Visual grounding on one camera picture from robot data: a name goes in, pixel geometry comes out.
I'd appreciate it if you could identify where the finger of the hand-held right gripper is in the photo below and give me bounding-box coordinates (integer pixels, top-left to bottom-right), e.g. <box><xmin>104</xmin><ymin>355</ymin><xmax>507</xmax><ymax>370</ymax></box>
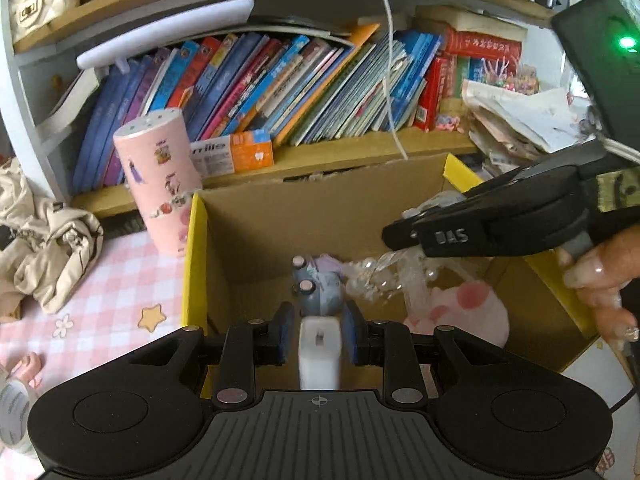
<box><xmin>414</xmin><ymin>209</ymin><xmax>493</xmax><ymax>259</ymax></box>
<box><xmin>382</xmin><ymin>217</ymin><xmax>423</xmax><ymax>252</ymax></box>

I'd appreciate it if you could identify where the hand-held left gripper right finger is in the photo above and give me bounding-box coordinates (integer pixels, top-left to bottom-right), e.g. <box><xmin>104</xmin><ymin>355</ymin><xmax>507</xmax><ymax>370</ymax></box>
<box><xmin>341</xmin><ymin>305</ymin><xmax>506</xmax><ymax>405</ymax></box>

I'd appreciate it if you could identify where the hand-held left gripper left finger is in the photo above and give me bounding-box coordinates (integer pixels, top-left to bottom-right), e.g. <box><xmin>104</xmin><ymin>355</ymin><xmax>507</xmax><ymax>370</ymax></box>
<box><xmin>129</xmin><ymin>302</ymin><xmax>296</xmax><ymax>408</ymax></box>

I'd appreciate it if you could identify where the clear ribbon with pearls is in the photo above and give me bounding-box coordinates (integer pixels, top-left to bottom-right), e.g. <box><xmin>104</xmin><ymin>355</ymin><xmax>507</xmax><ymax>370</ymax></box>
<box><xmin>345</xmin><ymin>192</ymin><xmax>466</xmax><ymax>311</ymax></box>

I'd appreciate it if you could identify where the pink plush toy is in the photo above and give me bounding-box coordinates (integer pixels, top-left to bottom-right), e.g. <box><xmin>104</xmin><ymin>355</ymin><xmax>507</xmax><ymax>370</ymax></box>
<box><xmin>402</xmin><ymin>280</ymin><xmax>511</xmax><ymax>348</ymax></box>

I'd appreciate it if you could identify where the yellow cardboard box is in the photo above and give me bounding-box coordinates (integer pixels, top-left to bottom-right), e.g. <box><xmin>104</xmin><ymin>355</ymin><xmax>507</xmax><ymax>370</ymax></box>
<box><xmin>181</xmin><ymin>152</ymin><xmax>608</xmax><ymax>401</ymax></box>

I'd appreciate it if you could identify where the person's right hand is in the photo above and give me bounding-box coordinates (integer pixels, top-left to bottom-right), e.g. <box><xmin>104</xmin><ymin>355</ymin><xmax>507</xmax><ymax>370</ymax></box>
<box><xmin>557</xmin><ymin>226</ymin><xmax>640</xmax><ymax>356</ymax></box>

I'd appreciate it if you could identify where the stack of papers and booklets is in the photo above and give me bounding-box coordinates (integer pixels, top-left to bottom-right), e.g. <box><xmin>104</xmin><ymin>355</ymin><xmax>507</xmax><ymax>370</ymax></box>
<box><xmin>460</xmin><ymin>77</ymin><xmax>601</xmax><ymax>181</ymax></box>

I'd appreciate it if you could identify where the wooden bookshelf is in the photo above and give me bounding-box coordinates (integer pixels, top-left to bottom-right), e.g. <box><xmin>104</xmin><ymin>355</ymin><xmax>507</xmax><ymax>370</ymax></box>
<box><xmin>0</xmin><ymin>0</ymin><xmax>566</xmax><ymax>221</ymax></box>

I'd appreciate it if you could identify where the pink checked tablecloth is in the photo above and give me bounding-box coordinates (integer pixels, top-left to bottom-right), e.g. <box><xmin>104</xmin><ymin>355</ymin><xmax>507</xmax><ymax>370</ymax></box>
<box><xmin>0</xmin><ymin>230</ymin><xmax>211</xmax><ymax>461</ymax></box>

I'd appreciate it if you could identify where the thick red book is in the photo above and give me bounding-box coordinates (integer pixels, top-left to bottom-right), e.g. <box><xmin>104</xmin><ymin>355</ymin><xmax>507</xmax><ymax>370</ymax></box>
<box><xmin>442</xmin><ymin>27</ymin><xmax>523</xmax><ymax>68</ymax></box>

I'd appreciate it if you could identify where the orange white carton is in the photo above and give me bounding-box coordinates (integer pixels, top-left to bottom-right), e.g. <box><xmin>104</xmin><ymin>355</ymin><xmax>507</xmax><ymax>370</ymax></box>
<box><xmin>190</xmin><ymin>129</ymin><xmax>275</xmax><ymax>177</ymax></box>

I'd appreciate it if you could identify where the pink cylinder canister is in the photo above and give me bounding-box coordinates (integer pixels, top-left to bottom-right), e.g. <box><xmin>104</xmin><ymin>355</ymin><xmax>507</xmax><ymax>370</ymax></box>
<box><xmin>112</xmin><ymin>107</ymin><xmax>203</xmax><ymax>258</ymax></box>

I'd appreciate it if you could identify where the row of colourful books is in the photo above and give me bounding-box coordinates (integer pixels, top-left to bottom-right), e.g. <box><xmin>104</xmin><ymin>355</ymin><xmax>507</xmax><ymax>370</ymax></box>
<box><xmin>72</xmin><ymin>30</ymin><xmax>446</xmax><ymax>193</ymax></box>

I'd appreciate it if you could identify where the cream cloth bag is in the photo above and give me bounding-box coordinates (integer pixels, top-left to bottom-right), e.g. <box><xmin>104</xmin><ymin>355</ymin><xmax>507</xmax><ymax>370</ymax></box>
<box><xmin>0</xmin><ymin>157</ymin><xmax>105</xmax><ymax>315</ymax></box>

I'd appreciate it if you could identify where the white lamp bar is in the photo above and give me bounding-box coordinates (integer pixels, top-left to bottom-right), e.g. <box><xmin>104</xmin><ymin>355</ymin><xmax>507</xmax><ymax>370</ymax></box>
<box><xmin>76</xmin><ymin>0</ymin><xmax>255</xmax><ymax>70</ymax></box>

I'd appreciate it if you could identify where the grey open book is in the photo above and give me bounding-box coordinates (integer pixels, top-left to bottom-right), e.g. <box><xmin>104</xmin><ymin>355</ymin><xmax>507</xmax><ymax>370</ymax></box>
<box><xmin>42</xmin><ymin>67</ymin><xmax>101</xmax><ymax>133</ymax></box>

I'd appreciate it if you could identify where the white quilted purse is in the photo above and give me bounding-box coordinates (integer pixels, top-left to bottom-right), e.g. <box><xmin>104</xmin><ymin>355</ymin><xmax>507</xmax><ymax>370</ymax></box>
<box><xmin>7</xmin><ymin>0</ymin><xmax>81</xmax><ymax>43</ymax></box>

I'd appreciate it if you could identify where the white cable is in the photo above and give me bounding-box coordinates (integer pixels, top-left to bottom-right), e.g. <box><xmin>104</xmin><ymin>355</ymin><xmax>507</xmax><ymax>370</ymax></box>
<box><xmin>357</xmin><ymin>0</ymin><xmax>408</xmax><ymax>158</ymax></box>

